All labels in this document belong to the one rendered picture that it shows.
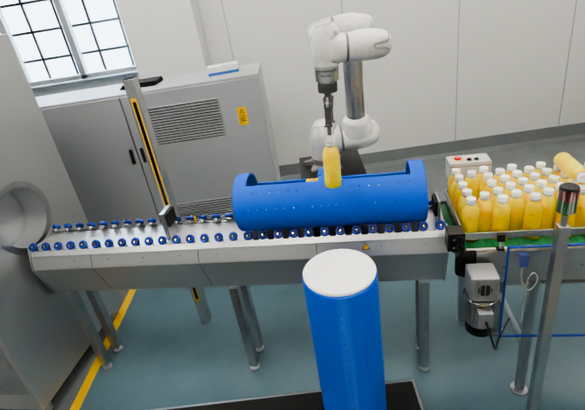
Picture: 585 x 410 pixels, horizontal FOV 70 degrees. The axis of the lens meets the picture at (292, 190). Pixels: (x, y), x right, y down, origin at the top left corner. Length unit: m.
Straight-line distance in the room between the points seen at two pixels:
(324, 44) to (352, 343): 1.09
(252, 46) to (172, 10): 0.83
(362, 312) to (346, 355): 0.21
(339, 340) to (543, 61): 4.19
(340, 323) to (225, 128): 2.17
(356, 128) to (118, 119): 1.98
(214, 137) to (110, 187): 1.01
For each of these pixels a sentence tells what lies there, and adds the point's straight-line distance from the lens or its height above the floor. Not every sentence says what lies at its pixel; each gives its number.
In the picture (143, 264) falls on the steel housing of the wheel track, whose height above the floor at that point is 0.85.
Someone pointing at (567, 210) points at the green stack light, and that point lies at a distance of 1.75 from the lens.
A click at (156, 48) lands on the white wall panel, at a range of 4.37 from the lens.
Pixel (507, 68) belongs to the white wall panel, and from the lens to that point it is 5.11.
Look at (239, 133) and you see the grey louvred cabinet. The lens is 3.40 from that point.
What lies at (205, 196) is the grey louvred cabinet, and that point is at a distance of 3.66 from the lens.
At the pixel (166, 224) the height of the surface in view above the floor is 1.02.
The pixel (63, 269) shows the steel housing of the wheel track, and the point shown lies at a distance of 2.60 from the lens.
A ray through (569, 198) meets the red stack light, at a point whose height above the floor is 1.23.
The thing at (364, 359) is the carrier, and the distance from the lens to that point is 1.76.
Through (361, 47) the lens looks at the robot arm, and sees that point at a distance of 1.58.
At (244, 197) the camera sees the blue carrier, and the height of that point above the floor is 1.18.
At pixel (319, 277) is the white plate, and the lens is 1.60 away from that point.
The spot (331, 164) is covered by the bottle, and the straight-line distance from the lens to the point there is 1.70.
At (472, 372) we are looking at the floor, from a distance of 2.67.
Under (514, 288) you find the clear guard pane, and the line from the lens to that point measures 2.06.
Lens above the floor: 2.03
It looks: 26 degrees down
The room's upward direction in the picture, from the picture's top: 9 degrees counter-clockwise
